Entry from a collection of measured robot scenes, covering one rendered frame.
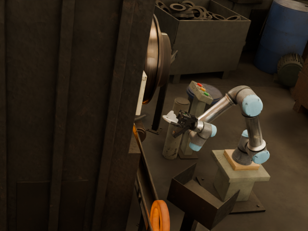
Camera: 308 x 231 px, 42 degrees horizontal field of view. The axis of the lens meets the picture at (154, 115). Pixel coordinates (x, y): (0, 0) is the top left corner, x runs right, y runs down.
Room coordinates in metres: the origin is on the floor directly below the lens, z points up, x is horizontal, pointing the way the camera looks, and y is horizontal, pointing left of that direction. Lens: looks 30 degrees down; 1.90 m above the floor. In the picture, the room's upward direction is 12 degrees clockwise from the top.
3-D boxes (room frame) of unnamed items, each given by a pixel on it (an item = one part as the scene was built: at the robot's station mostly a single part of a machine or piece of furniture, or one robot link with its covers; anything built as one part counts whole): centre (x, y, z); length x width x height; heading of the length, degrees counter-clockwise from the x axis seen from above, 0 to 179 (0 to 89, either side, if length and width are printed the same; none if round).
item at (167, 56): (1.95, 0.03, 1.11); 0.28 x 0.06 x 0.28; 20
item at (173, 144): (2.71, -0.19, 0.26); 0.12 x 0.12 x 0.52
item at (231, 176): (2.37, -0.67, 0.28); 0.32 x 0.32 x 0.04; 21
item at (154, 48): (1.91, 0.13, 1.11); 0.47 x 0.06 x 0.47; 20
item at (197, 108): (2.80, -0.33, 0.31); 0.24 x 0.16 x 0.62; 20
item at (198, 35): (4.66, -0.23, 0.39); 1.03 x 0.83 x 0.77; 125
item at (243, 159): (2.37, -0.67, 0.39); 0.15 x 0.15 x 0.10
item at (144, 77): (1.56, 0.11, 1.15); 0.26 x 0.02 x 0.18; 20
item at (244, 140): (2.36, -0.68, 0.50); 0.13 x 0.12 x 0.14; 19
